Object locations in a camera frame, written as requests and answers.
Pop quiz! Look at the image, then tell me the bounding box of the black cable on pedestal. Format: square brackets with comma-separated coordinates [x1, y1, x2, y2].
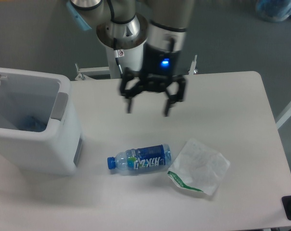
[113, 38, 126, 79]

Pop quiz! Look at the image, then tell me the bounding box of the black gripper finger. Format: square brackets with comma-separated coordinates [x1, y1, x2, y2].
[164, 75, 187, 116]
[118, 66, 146, 114]

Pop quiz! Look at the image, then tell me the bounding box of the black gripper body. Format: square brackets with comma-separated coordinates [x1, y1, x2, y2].
[139, 44, 183, 93]

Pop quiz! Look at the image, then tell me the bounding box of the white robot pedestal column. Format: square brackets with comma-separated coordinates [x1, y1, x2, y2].
[96, 13, 148, 78]

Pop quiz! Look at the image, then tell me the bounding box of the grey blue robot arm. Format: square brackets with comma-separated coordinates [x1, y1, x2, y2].
[67, 0, 194, 116]

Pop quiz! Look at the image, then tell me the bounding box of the blue plastic bag on floor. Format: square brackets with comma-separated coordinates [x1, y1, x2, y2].
[255, 0, 291, 23]

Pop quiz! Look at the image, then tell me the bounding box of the white metal base frame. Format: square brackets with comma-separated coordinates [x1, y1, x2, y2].
[75, 54, 198, 81]

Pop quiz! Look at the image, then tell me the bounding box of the white frame at right edge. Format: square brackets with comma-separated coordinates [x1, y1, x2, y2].
[275, 101, 291, 129]

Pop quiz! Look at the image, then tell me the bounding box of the white push-lid trash can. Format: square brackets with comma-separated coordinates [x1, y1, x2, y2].
[0, 68, 84, 175]

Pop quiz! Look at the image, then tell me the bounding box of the blue label plastic water bottle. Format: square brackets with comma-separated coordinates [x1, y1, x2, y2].
[107, 144, 172, 176]

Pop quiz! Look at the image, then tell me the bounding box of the clear plastic bag green strip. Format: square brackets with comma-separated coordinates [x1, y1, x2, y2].
[167, 139, 230, 196]

